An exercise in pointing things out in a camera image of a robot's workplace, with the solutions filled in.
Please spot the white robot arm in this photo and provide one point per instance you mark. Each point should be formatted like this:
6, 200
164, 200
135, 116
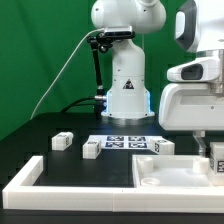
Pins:
199, 29

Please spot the white U-shaped obstacle fence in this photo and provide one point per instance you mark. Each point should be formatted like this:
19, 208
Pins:
22, 193

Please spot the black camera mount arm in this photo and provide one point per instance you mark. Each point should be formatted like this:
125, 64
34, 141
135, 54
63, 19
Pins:
97, 66

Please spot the grey camera on mount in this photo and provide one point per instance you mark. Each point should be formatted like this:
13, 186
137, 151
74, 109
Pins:
121, 31

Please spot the white square tabletop part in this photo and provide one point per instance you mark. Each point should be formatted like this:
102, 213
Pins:
174, 171

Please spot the AprilTag marker sheet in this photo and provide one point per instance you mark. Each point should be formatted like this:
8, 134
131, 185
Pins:
122, 142

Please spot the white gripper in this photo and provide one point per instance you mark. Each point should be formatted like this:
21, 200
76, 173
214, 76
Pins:
194, 99

